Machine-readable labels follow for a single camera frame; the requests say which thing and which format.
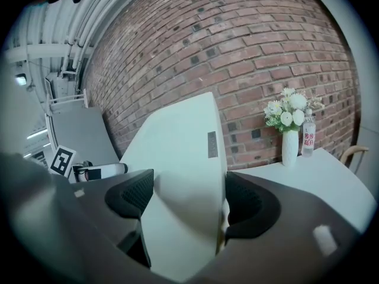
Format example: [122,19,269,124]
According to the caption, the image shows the white metal shelf rack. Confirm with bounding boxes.
[46,72,88,115]

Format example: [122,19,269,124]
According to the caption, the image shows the grey refrigerator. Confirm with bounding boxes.
[44,105,121,167]

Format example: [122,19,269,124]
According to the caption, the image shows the white ceiling pipes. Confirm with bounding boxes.
[60,0,103,72]

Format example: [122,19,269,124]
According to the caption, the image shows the white vase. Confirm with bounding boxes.
[281,130,298,167]

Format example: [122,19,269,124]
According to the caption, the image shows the clear bottle with red label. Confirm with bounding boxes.
[301,114,316,159]

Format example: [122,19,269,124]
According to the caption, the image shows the white flower bouquet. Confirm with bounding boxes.
[263,87,325,134]

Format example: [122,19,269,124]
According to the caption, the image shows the pale green rectangular board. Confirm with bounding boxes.
[120,92,230,280]

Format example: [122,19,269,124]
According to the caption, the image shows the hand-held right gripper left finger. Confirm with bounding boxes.
[0,151,166,284]

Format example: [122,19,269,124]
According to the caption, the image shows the wooden chair with dark seat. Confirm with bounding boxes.
[339,146,370,176]

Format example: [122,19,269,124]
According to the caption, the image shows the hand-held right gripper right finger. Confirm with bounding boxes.
[189,172,371,284]

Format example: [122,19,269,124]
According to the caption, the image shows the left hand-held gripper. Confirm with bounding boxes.
[49,146,129,185]

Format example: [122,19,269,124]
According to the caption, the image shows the white table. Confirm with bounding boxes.
[227,146,377,235]

